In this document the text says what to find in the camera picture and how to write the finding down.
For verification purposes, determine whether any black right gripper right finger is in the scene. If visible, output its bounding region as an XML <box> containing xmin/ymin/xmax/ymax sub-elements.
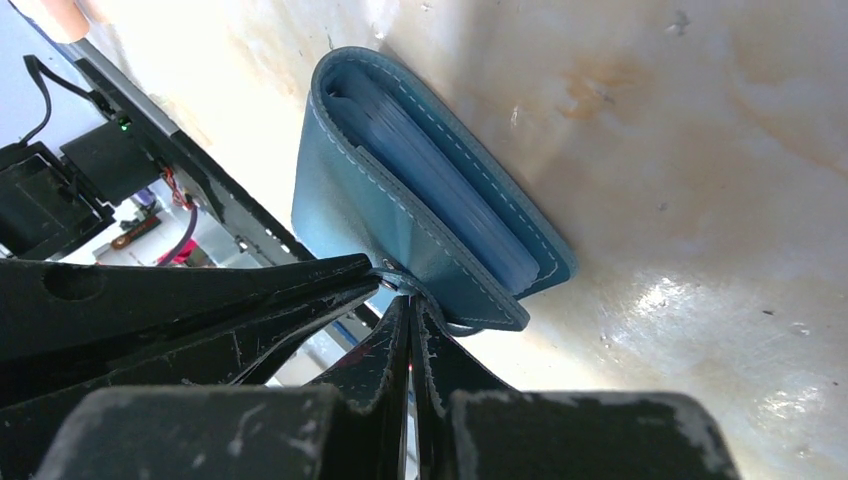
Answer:
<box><xmin>410</xmin><ymin>295</ymin><xmax>513</xmax><ymax>479</ymax></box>

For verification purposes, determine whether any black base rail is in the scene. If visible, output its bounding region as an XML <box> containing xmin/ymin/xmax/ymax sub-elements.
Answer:
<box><xmin>66</xmin><ymin>40</ymin><xmax>315</xmax><ymax>327</ymax></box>

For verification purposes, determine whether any blue leather card holder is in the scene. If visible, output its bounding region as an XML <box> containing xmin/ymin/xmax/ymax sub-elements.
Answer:
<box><xmin>291</xmin><ymin>46</ymin><xmax>578</xmax><ymax>336</ymax></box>

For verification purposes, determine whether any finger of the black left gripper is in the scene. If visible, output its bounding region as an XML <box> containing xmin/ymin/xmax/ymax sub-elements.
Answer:
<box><xmin>1</xmin><ymin>254</ymin><xmax>375</xmax><ymax>361</ymax></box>
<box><xmin>1</xmin><ymin>278</ymin><xmax>377</xmax><ymax>464</ymax></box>

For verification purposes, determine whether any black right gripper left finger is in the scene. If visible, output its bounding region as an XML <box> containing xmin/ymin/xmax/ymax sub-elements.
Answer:
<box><xmin>312</xmin><ymin>296</ymin><xmax>410</xmax><ymax>479</ymax></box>

